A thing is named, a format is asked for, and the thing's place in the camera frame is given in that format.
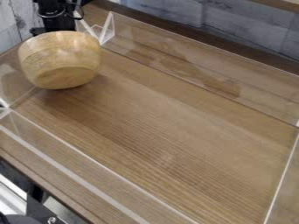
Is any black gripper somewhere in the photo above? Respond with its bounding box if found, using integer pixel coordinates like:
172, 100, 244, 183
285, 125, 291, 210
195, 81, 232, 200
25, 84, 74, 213
29, 16, 74, 36

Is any wooden bowl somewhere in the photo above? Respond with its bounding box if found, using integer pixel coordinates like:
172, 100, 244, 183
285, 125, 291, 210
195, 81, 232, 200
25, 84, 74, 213
17, 31, 101, 89

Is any clear acrylic corner bracket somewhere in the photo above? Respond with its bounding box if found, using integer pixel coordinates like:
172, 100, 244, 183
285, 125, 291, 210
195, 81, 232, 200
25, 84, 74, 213
74, 12, 116, 46

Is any black metal table bracket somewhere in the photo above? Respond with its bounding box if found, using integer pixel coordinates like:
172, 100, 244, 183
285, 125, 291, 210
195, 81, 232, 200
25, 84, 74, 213
25, 195, 64, 224

